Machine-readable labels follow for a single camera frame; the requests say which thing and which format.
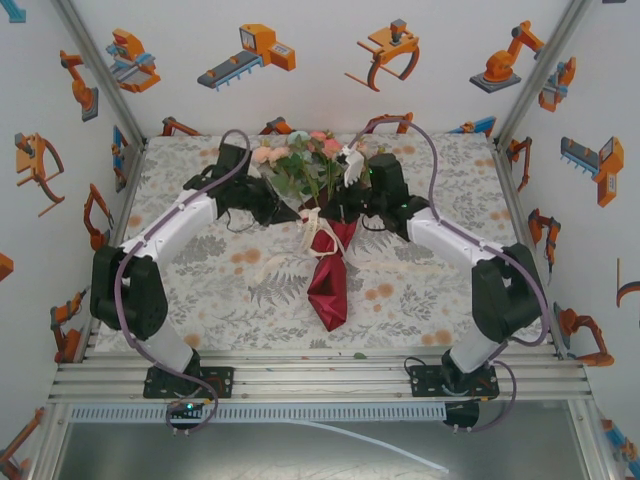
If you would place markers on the cream ribbon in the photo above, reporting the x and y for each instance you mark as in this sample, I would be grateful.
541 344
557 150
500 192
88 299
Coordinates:
312 230

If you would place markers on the peach fake rose stem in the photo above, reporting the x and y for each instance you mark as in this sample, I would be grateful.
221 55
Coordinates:
265 155

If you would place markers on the mint green fake flower stem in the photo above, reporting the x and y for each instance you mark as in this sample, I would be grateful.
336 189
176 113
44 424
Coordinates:
300 137

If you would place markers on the red wrapping paper sheet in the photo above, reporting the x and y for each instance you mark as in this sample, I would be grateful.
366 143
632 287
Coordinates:
330 290

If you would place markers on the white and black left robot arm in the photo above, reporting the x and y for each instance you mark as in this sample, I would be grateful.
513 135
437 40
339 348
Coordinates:
170 225

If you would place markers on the floral print tablecloth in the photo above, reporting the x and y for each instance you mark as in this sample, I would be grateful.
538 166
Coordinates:
400 310

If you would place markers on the black controller board green light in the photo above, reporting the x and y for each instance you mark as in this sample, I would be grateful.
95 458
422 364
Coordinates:
186 407

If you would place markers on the black round connector block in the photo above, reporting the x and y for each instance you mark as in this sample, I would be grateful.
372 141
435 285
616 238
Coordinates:
462 415

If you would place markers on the white plastic tube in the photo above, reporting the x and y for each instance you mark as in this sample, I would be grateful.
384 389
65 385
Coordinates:
440 467

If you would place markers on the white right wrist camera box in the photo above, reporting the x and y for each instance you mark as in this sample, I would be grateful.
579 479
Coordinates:
355 165

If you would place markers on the aluminium side rail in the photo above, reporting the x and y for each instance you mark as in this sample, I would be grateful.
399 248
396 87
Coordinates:
117 225
507 175

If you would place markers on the aluminium frame rails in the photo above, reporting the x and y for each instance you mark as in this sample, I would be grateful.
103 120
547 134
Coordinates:
320 375

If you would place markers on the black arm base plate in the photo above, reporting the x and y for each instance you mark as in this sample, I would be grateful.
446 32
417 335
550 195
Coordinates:
422 380
225 382

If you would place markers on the aluminium frame post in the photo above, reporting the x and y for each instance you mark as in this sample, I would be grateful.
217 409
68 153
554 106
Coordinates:
101 70
540 70

